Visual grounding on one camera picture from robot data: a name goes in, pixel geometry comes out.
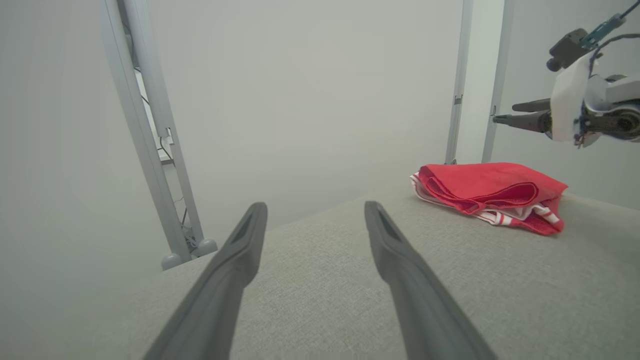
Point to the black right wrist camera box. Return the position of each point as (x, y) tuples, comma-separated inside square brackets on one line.
[(567, 50)]

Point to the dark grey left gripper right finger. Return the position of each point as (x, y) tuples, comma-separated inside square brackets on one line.
[(425, 310)]

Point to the grey metal post with foot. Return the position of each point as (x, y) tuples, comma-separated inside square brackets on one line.
[(167, 115), (140, 130)]

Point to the red white basketball jersey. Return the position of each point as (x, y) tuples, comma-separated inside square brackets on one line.
[(490, 185)]

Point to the grey metal frame post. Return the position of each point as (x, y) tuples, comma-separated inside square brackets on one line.
[(457, 80), (497, 80)]

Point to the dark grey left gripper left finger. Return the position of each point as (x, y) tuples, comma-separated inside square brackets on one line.
[(215, 300)]

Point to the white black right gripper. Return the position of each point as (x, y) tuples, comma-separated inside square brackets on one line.
[(570, 100)]

